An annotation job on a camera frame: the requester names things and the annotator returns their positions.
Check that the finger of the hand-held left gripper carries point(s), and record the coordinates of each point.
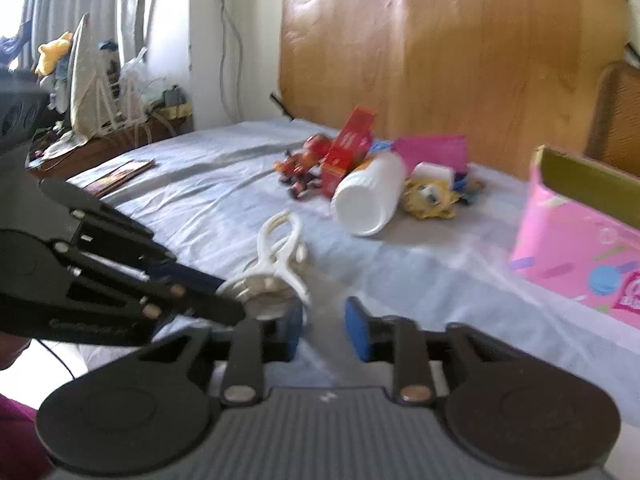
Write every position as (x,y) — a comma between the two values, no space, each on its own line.
(215,310)
(190,274)

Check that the person's left forearm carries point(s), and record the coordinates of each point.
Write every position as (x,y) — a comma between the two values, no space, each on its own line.
(12,352)

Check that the wooden headboard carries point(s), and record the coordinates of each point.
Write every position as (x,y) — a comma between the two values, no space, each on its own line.
(450,60)

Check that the pink flat packet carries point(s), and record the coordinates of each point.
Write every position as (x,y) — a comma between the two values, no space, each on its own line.
(435,152)

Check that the wooden side table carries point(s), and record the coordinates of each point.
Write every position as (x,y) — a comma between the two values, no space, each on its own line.
(115,142)

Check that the brown book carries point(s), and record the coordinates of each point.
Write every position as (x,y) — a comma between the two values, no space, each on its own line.
(120,176)

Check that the person's maroon clothing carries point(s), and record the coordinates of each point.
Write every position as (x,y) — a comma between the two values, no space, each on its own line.
(17,440)

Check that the yellow figure toy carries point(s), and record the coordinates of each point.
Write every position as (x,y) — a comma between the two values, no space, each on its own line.
(430,202)

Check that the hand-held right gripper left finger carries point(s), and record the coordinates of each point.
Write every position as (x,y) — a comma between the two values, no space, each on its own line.
(292,335)

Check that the white plastic clip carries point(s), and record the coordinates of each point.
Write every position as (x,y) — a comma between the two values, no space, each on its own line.
(262,287)

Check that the red toy vehicle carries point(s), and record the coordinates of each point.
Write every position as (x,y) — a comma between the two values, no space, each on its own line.
(316,149)

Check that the yellow plush toy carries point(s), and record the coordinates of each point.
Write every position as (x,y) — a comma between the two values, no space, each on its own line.
(52,52)

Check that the small red toy car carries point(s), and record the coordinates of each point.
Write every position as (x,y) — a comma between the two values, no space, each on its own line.
(295,172)

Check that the small dark blue toy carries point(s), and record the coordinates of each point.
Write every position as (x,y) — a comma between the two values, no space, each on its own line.
(467,187)

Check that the clear plastic bag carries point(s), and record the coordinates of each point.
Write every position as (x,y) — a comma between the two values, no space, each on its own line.
(132,77)

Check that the pink tin box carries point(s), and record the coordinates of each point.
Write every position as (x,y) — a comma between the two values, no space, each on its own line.
(575,250)

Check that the white plastic bottle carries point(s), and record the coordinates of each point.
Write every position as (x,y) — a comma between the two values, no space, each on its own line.
(370,190)

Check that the red cardboard box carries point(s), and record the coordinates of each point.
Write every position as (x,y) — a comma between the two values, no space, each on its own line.
(350,145)

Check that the white foam block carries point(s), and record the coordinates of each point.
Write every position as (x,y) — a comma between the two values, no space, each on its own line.
(432,172)

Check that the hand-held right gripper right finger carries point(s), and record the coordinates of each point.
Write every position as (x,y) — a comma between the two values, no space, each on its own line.
(357,332)

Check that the folded ironing board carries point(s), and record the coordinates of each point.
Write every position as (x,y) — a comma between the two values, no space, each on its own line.
(85,80)

